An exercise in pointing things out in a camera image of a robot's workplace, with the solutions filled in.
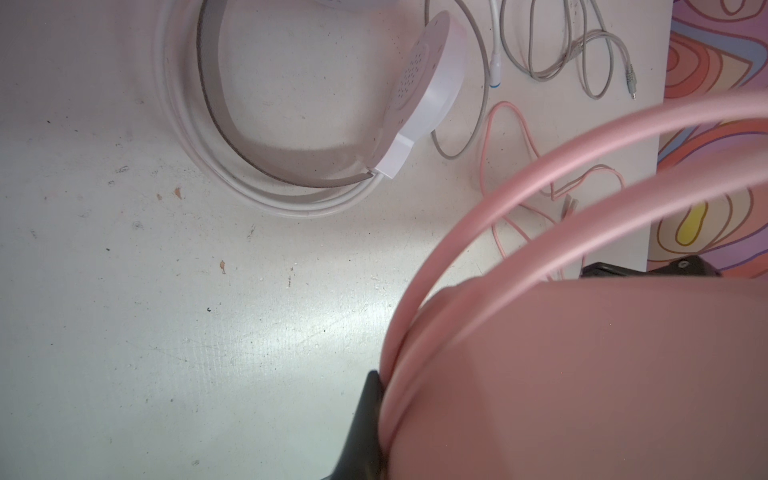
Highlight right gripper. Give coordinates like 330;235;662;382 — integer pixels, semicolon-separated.
580;255;722;278

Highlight white headphones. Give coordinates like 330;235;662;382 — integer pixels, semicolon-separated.
154;1;482;218

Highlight pink headphone cable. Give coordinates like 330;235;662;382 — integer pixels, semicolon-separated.
478;100;628;282

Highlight pink cat-ear headphones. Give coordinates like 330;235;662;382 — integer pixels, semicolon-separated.
378;91;767;479

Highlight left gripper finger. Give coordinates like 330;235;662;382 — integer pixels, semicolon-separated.
327;371;386;480

